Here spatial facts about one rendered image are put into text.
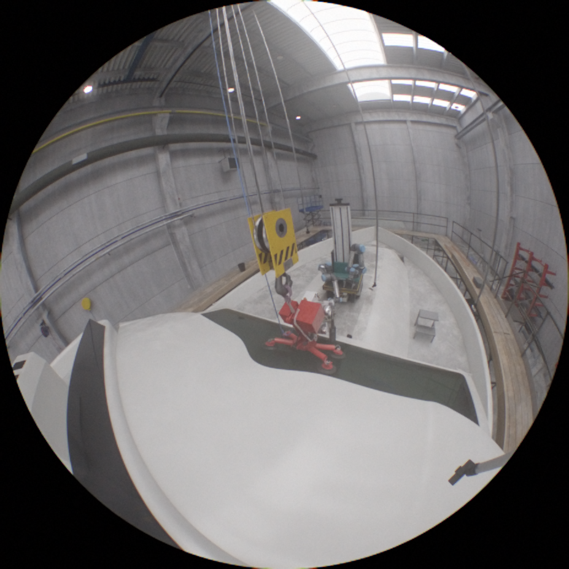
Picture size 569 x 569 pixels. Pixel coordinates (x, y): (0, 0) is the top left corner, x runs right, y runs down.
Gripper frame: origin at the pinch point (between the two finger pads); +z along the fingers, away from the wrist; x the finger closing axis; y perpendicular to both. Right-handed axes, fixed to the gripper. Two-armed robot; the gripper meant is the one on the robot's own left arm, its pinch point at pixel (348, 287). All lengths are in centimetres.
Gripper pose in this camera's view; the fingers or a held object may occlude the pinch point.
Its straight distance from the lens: 274.4
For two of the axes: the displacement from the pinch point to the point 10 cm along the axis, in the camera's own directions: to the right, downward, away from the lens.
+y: -5.9, 1.1, -8.0
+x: 7.9, 2.9, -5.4
